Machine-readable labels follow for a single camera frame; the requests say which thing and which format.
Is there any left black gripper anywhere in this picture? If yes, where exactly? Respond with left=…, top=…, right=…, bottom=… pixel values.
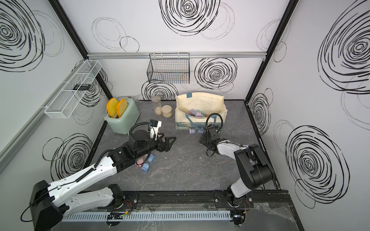
left=135, top=132, right=176, bottom=160

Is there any purple hourglass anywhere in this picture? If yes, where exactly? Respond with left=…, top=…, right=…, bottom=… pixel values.
left=189, top=108, right=205, bottom=117
left=189, top=128, right=204, bottom=134

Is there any blue hourglass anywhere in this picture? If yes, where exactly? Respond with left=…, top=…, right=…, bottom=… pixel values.
left=140, top=154, right=156, bottom=172

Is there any pink hourglass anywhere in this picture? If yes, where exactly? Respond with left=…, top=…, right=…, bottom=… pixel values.
left=135, top=154, right=150, bottom=167

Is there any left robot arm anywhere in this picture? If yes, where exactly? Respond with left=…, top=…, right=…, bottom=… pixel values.
left=28, top=120, right=176, bottom=231

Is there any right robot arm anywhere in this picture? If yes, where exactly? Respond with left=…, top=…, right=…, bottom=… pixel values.
left=199, top=125, right=276, bottom=207

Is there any cream canvas tote bag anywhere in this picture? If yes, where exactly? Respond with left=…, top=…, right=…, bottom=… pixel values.
left=175, top=92, right=227, bottom=131

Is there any tall glass jar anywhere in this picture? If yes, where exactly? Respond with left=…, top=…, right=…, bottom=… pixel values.
left=151, top=95, right=162, bottom=115

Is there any mint green toaster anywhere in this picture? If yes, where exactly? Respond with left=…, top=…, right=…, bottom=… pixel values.
left=105, top=97, right=140, bottom=134

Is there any right yellow toast slice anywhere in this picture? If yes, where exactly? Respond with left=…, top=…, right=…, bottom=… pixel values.
left=117, top=99, right=128, bottom=118

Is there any yellow toast slice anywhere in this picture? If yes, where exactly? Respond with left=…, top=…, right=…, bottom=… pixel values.
left=117, top=99, right=128, bottom=118
left=106, top=98, right=119, bottom=117

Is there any left yellow toast slice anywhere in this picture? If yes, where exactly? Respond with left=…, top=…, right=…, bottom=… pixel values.
left=106, top=98, right=119, bottom=117

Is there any black item in shelf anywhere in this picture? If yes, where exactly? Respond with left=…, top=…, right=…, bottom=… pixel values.
left=73, top=84, right=91, bottom=91

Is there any black corrugated cable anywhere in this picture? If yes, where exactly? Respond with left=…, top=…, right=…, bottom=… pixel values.
left=205, top=113, right=224, bottom=133

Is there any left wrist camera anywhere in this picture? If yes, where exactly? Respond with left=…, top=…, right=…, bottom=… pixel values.
left=149, top=119, right=162, bottom=140

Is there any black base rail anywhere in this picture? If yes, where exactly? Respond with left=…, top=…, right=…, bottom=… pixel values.
left=123, top=190, right=292, bottom=208

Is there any black wire basket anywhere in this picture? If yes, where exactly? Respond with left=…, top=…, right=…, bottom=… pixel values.
left=146, top=53, right=190, bottom=84

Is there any white slotted cable duct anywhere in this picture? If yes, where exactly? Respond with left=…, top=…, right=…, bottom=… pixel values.
left=62, top=210, right=232, bottom=222

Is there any white wire shelf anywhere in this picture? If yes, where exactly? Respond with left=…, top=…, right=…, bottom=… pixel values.
left=44, top=60, right=102, bottom=119

